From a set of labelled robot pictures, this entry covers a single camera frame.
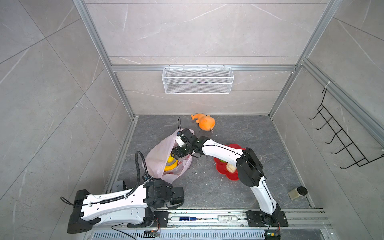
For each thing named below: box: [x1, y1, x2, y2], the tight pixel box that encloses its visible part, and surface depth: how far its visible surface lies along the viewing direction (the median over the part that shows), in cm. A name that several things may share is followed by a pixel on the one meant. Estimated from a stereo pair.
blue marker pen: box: [179, 216, 197, 221], surface depth 75 cm
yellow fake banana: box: [164, 160, 178, 172], surface depth 92 cm
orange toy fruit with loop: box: [191, 113, 216, 133], surface depth 109 cm
